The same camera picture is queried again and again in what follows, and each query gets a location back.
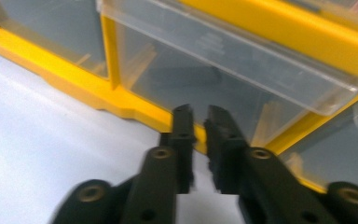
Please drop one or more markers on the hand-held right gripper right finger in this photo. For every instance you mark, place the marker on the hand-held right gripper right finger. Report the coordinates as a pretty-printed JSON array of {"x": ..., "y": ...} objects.
[{"x": 245, "y": 168}]

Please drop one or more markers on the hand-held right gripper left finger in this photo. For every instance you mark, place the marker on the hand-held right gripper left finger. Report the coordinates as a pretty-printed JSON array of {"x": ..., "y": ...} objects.
[{"x": 167, "y": 155}]

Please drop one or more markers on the yellow black drawer organizer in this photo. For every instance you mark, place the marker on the yellow black drawer organizer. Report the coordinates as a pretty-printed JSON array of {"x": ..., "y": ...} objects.
[{"x": 105, "y": 90}]

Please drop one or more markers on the clear plastic drawer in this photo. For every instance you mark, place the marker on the clear plastic drawer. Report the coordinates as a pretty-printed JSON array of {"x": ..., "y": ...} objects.
[{"x": 245, "y": 62}]

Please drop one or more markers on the white table sheet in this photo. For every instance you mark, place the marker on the white table sheet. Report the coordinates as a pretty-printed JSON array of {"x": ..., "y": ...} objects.
[{"x": 43, "y": 146}]

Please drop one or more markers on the grid of clear drawers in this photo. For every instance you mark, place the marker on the grid of clear drawers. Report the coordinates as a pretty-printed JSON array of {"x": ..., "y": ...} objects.
[{"x": 43, "y": 31}]

